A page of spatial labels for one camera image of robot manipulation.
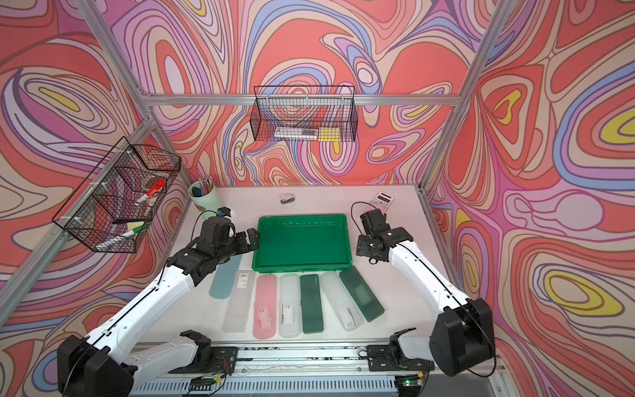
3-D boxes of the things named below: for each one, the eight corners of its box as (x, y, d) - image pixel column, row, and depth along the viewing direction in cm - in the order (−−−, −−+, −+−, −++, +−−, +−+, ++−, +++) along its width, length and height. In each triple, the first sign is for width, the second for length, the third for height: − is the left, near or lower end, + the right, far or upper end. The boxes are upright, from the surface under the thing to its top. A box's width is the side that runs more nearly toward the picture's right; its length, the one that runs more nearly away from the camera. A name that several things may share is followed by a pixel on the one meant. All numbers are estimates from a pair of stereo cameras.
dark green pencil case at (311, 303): (302, 334, 80) (302, 332, 78) (300, 278, 93) (300, 275, 91) (323, 332, 81) (324, 330, 79) (318, 276, 93) (318, 273, 91)
